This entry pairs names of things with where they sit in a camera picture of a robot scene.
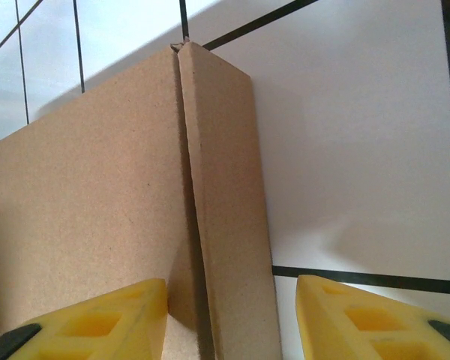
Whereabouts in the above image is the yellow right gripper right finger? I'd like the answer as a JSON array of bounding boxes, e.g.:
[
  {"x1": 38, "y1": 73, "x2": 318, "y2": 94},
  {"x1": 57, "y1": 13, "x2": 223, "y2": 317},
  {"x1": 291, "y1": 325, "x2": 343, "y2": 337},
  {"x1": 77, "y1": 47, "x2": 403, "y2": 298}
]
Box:
[{"x1": 296, "y1": 274, "x2": 450, "y2": 360}]

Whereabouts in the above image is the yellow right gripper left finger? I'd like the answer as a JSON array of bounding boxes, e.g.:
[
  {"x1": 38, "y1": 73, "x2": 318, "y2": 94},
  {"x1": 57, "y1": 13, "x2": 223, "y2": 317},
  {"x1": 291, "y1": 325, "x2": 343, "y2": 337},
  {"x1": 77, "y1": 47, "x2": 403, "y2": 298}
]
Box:
[{"x1": 0, "y1": 277, "x2": 169, "y2": 360}]

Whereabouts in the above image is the brown cardboard box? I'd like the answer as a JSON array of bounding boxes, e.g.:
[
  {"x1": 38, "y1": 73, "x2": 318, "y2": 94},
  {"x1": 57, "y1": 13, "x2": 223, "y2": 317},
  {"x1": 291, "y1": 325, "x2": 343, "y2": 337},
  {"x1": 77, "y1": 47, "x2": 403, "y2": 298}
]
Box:
[{"x1": 0, "y1": 37, "x2": 284, "y2": 360}]

